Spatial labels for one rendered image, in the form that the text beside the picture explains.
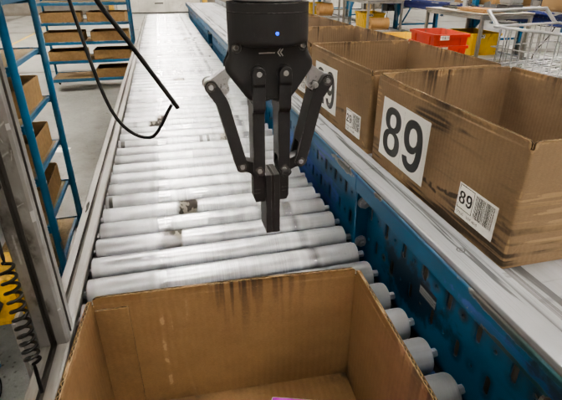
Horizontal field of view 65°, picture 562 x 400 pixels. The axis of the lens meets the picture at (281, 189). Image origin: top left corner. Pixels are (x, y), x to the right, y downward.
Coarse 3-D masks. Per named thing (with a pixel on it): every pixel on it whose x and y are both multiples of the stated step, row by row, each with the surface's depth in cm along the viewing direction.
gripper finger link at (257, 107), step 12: (252, 72) 41; (264, 72) 41; (252, 84) 42; (264, 84) 41; (264, 96) 42; (252, 108) 43; (264, 108) 42; (252, 120) 44; (264, 120) 44; (252, 132) 44; (264, 132) 44; (252, 144) 45; (264, 144) 45; (252, 156) 46; (264, 156) 45; (264, 168) 46
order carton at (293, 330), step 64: (128, 320) 47; (192, 320) 49; (256, 320) 51; (320, 320) 52; (384, 320) 43; (64, 384) 36; (128, 384) 51; (192, 384) 53; (256, 384) 55; (320, 384) 55; (384, 384) 44
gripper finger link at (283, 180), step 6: (294, 150) 48; (294, 156) 47; (276, 162) 47; (276, 168) 47; (282, 180) 47; (288, 180) 48; (282, 186) 48; (288, 186) 48; (282, 192) 48; (288, 192) 48; (282, 198) 48
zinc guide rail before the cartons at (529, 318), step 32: (224, 32) 276; (320, 128) 104; (352, 160) 87; (384, 192) 74; (416, 224) 64; (448, 224) 64; (448, 256) 57; (480, 256) 57; (480, 288) 51; (512, 288) 51; (512, 320) 47; (544, 320) 47; (544, 352) 43
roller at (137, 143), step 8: (184, 136) 141; (192, 136) 142; (200, 136) 142; (208, 136) 142; (216, 136) 143; (224, 136) 143; (240, 136) 144; (248, 136) 145; (120, 144) 136; (128, 144) 137; (136, 144) 137; (144, 144) 137; (152, 144) 138; (160, 144) 138; (168, 144) 139
